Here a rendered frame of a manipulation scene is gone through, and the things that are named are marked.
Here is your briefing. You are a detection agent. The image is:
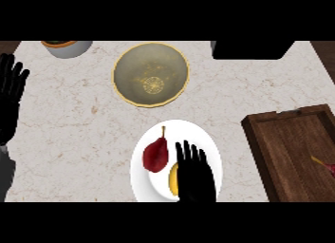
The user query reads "grey pot with orange rim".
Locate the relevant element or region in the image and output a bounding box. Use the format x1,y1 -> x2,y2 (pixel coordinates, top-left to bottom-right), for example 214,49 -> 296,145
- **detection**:
40,40 -> 95,60

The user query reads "white plate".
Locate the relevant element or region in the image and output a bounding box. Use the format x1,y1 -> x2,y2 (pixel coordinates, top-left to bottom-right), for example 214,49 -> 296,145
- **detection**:
129,119 -> 223,203

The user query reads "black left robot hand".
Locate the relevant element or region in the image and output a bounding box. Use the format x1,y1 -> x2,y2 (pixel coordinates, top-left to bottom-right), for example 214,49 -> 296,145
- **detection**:
0,52 -> 32,147

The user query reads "black appliance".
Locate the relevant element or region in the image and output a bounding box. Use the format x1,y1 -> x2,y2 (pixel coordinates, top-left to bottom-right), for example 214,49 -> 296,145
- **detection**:
210,40 -> 296,61

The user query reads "gold-rimmed grey bowl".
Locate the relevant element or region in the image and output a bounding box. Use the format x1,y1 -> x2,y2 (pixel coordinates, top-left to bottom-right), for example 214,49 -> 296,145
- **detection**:
111,42 -> 192,108

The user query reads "brown wooden tray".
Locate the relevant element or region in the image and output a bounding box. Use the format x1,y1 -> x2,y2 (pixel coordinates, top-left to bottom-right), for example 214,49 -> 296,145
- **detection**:
240,103 -> 335,203

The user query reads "yellow lemon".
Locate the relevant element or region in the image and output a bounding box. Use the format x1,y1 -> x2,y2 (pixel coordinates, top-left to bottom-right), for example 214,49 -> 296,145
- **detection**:
167,161 -> 182,197

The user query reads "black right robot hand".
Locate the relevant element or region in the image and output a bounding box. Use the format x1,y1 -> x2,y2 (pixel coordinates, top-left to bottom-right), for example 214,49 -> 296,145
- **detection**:
175,140 -> 219,203

